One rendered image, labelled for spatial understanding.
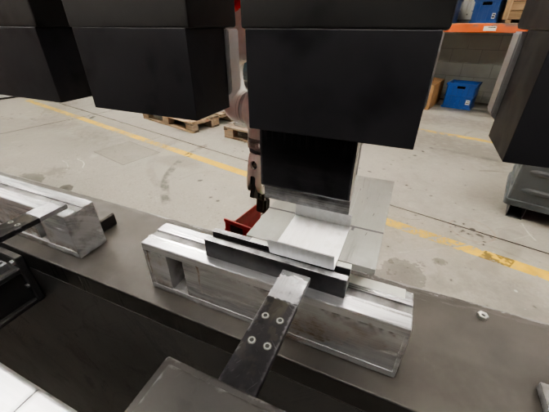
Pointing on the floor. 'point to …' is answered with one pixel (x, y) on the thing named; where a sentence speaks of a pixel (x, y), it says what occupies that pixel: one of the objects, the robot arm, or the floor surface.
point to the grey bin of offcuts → (527, 190)
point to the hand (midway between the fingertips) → (263, 204)
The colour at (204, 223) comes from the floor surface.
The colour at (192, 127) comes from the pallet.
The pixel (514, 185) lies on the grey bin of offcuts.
